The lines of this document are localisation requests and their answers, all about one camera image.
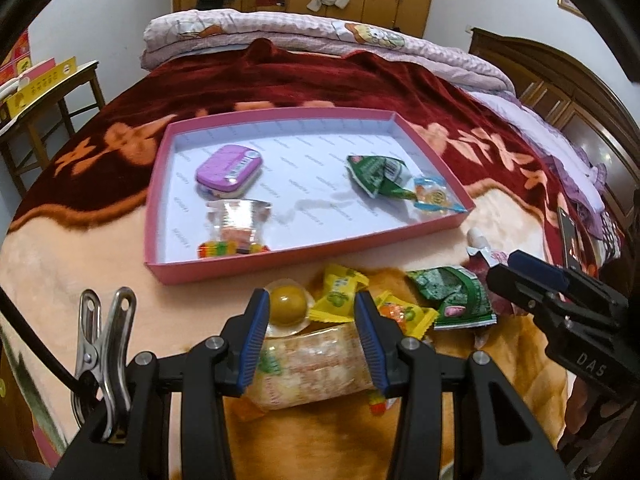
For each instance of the pink cardboard box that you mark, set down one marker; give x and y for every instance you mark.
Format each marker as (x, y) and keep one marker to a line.
(320, 190)

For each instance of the blue candy packet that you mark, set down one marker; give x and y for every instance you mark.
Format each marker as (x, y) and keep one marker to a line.
(434, 195)

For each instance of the green packet with pink label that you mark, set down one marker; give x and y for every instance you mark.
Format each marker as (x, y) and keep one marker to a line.
(450, 292)

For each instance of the red patterned wall cloth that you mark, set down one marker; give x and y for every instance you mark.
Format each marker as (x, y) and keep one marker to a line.
(17, 55)

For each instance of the white paper roll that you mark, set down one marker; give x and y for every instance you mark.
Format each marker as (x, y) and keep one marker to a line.
(12, 86)

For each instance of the framed wall picture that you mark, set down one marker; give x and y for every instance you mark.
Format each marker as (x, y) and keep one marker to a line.
(572, 7)

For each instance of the smartphone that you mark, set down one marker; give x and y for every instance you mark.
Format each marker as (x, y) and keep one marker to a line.
(570, 235)

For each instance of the clear rainbow-striped snack packet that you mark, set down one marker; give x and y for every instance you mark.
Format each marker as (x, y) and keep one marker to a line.
(235, 225)

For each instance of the red basket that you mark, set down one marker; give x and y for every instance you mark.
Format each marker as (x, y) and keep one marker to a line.
(270, 1)

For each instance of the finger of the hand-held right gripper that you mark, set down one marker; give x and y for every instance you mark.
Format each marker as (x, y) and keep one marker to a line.
(532, 261)
(515, 290)

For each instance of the pink checked quilt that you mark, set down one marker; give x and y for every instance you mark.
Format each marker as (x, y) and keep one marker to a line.
(280, 30)

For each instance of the metal spring clip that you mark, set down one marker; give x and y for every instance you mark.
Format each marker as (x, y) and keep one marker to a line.
(107, 360)

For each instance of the large green snack packet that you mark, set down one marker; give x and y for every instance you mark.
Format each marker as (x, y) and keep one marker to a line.
(375, 175)

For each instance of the dark wooden headboard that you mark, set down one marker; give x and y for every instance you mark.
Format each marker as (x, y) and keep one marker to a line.
(575, 90)

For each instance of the orange rice cracker packet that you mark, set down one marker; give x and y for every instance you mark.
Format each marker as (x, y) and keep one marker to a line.
(310, 365)

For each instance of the purple tin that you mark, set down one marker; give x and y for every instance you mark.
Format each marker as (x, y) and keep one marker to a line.
(227, 165)

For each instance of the maroon snack packet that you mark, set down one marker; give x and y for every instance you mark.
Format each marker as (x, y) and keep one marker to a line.
(480, 260)

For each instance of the lilac ruffled bed sheet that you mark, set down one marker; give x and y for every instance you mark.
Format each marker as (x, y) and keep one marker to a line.
(540, 130)

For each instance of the wooden side table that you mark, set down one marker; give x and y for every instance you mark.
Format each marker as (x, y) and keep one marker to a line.
(75, 80)

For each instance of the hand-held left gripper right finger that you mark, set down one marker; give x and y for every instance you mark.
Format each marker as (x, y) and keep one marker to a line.
(372, 345)

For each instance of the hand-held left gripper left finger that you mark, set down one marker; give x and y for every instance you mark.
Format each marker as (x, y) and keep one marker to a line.
(252, 340)

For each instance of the yellow cardboard box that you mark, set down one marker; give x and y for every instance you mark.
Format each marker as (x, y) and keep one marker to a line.
(45, 82)

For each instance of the yellow candy packet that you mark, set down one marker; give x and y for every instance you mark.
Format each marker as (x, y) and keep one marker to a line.
(340, 290)
(407, 316)

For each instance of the clear packet with yellow ball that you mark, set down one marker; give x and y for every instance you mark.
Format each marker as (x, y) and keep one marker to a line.
(287, 305)

